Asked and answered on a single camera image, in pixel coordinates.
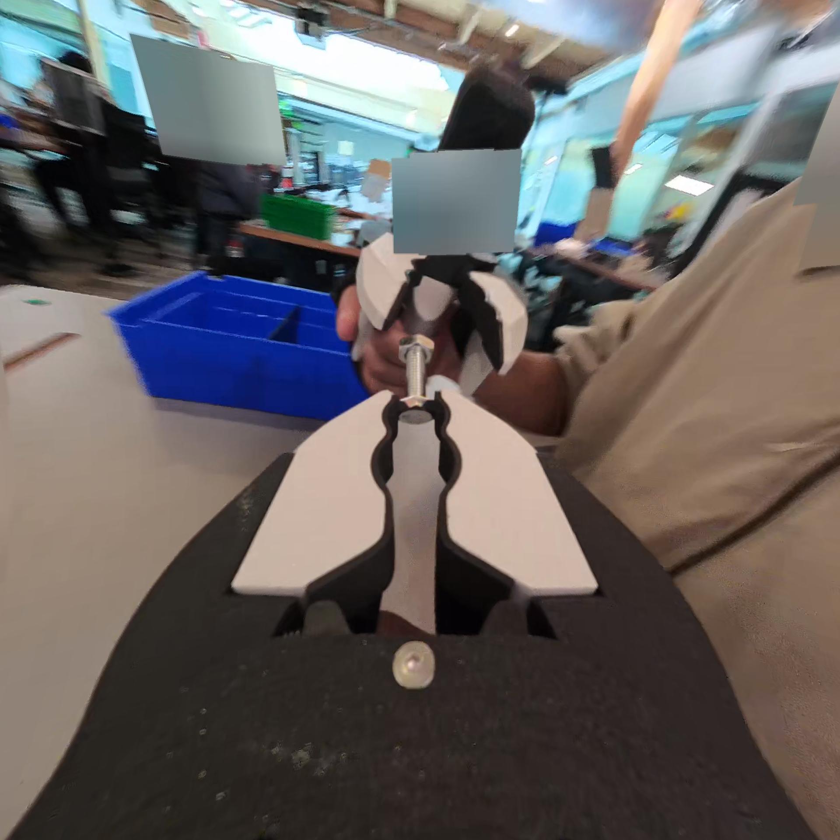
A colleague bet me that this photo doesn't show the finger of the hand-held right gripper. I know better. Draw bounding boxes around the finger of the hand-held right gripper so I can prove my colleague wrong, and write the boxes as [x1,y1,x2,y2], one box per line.
[457,272,531,397]
[355,234,420,334]

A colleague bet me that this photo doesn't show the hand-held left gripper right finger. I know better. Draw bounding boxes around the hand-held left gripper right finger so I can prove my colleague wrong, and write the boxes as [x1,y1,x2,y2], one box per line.
[434,390,599,624]

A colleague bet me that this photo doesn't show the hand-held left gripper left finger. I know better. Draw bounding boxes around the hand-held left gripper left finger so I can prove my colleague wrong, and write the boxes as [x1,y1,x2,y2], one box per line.
[231,390,403,628]

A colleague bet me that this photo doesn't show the silver bolt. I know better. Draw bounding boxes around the silver bolt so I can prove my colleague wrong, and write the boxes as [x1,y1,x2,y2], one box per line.
[398,335,438,401]

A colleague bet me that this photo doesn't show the blue divided storage bin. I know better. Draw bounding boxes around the blue divided storage bin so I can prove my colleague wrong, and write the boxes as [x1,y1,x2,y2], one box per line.
[108,272,372,421]

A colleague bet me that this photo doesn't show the person's right forearm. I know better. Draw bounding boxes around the person's right forearm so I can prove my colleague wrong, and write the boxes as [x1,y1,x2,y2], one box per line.
[486,348,572,437]

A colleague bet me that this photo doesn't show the person's right hand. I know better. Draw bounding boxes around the person's right hand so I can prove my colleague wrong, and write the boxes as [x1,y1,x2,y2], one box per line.
[335,283,464,395]

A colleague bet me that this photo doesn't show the brown wooden table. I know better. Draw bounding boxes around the brown wooden table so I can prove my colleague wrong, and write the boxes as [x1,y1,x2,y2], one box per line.
[237,221,362,290]

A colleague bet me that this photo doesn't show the tan document stand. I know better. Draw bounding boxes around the tan document stand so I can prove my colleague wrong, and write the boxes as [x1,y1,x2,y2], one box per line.
[360,158,395,206]

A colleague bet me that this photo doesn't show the green storage bin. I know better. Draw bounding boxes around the green storage bin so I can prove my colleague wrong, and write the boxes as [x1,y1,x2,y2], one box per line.
[260,193,340,241]

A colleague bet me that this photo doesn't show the black office chair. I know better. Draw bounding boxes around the black office chair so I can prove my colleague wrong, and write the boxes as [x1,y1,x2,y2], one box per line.
[92,103,158,270]

